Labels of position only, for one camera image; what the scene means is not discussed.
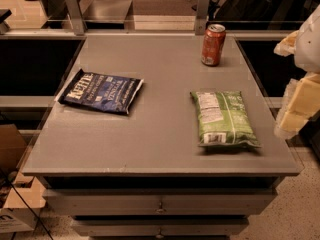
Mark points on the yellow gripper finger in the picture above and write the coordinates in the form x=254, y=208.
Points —
x=301, y=101
x=286, y=46

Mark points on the orange soda can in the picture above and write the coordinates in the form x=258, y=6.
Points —
x=213, y=42

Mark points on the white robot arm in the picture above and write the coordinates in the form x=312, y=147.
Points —
x=307, y=45

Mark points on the black backpack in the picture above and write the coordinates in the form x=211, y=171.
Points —
x=247, y=10

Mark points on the green chip bag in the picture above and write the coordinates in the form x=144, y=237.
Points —
x=223, y=120

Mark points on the grey upper drawer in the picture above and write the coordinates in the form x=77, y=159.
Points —
x=115, y=203

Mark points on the grey drawer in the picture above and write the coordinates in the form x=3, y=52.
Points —
x=160, y=226
x=115, y=203

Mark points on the blue Kettle chip bag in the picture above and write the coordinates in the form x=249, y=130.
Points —
x=105, y=93

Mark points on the grey lower drawer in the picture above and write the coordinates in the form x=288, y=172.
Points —
x=160, y=226

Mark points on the cardboard box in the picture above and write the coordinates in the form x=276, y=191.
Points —
x=21, y=196

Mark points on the right metal bracket post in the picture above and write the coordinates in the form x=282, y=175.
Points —
x=201, y=16

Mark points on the metal bracket post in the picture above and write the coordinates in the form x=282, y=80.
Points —
x=75, y=16
x=201, y=16

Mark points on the left metal bracket post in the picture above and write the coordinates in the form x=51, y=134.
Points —
x=75, y=16

